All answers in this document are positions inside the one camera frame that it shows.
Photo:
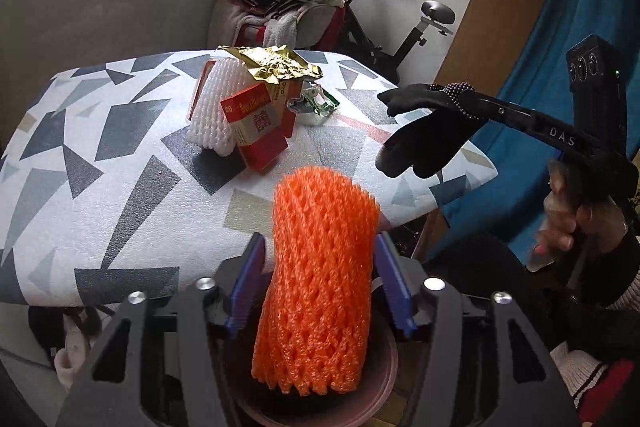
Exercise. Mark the black glove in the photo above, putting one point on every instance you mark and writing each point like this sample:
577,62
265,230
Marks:
430,142

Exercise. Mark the green and white wrapper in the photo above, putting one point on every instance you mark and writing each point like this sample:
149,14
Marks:
320,99

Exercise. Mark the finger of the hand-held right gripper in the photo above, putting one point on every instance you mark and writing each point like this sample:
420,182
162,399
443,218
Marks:
510,112

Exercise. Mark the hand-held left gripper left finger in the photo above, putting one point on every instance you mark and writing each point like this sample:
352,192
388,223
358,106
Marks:
247,282

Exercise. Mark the black exercise bike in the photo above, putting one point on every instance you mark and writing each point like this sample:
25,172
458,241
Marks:
370,47

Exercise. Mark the pile of clothes on chair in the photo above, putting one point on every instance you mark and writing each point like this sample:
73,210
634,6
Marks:
222,14

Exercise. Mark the white foam fruit net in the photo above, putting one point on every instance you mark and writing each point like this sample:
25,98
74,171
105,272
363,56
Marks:
220,92

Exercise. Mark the person's right forearm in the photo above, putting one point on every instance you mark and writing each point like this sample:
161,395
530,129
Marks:
610,272

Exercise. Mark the gold foil wrapper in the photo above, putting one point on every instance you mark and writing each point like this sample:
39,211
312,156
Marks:
275,64

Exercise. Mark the orange foam fruit net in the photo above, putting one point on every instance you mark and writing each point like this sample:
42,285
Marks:
320,282

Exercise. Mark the blue curtain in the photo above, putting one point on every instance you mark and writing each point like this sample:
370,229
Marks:
525,32

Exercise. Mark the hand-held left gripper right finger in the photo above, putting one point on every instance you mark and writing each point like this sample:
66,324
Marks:
395,287

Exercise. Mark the beige fluffy slipper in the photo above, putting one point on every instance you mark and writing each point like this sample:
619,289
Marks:
70,357

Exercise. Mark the geometric patterned tablecloth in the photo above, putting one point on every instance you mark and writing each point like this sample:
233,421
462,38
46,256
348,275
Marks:
125,187

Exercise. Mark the red cigarette box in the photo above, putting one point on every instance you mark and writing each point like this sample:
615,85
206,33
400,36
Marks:
260,142

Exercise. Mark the person's knit sweater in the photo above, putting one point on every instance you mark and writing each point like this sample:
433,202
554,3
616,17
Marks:
595,372

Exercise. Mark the person's right hand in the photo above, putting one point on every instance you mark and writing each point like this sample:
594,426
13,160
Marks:
595,227

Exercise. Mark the brown round trash bin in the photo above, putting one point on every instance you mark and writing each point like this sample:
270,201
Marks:
386,372

